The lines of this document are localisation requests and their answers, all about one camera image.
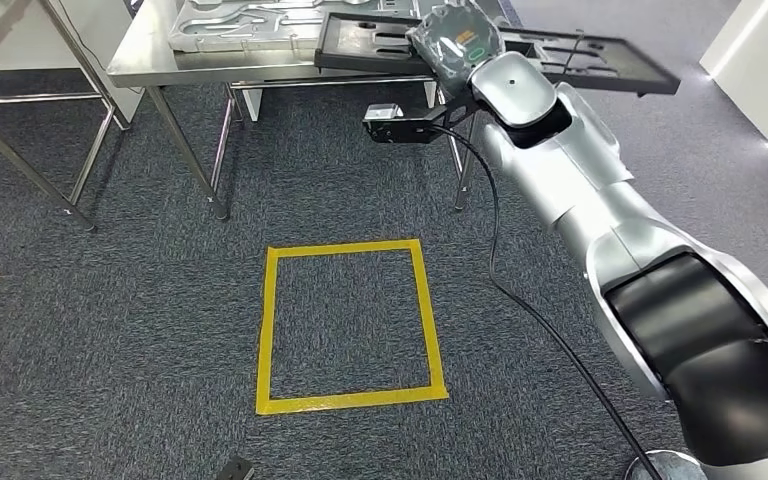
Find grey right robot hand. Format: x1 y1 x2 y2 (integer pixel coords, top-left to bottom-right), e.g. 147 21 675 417
405 0 506 101

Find black plastic plate frame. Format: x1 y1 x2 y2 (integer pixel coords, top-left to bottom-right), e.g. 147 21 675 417
314 11 681 97

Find stainless steel workbench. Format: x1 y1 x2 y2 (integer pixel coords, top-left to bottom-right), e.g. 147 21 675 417
105 0 518 223

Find stamped aluminium panel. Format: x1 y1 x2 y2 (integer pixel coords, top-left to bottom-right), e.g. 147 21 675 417
167 0 438 54

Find white cabinet panel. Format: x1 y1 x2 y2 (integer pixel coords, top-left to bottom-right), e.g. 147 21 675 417
0 0 145 124

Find pale wrist camera on bracket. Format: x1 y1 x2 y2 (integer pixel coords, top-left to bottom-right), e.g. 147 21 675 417
362 99 478 145

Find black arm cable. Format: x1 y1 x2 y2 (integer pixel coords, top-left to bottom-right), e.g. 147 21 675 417
430 124 664 480

